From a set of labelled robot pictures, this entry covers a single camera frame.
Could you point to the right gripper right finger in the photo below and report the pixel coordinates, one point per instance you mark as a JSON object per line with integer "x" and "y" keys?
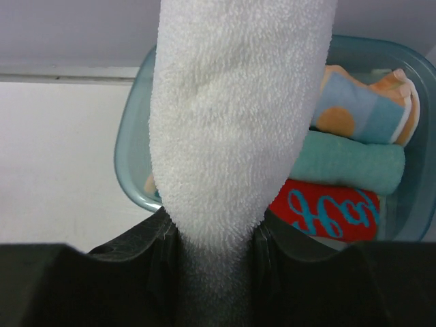
{"x": 299, "y": 281}

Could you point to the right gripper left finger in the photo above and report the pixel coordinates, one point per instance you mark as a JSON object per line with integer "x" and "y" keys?
{"x": 151, "y": 249}

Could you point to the white towel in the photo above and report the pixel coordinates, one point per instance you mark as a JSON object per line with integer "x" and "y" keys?
{"x": 234, "y": 89}

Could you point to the patterned white-teal rolled towel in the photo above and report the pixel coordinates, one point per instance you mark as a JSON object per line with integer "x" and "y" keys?
{"x": 150, "y": 189}

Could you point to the red patterned rolled towel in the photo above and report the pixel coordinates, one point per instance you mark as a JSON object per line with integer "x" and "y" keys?
{"x": 335, "y": 212}

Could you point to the teal plastic basket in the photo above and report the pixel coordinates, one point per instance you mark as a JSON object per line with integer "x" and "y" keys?
{"x": 408, "y": 214}

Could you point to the teal rolled towel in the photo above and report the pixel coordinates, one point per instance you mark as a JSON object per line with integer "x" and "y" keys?
{"x": 326, "y": 159}

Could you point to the cartoon print rolled towel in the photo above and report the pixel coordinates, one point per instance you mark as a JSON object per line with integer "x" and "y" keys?
{"x": 385, "y": 112}

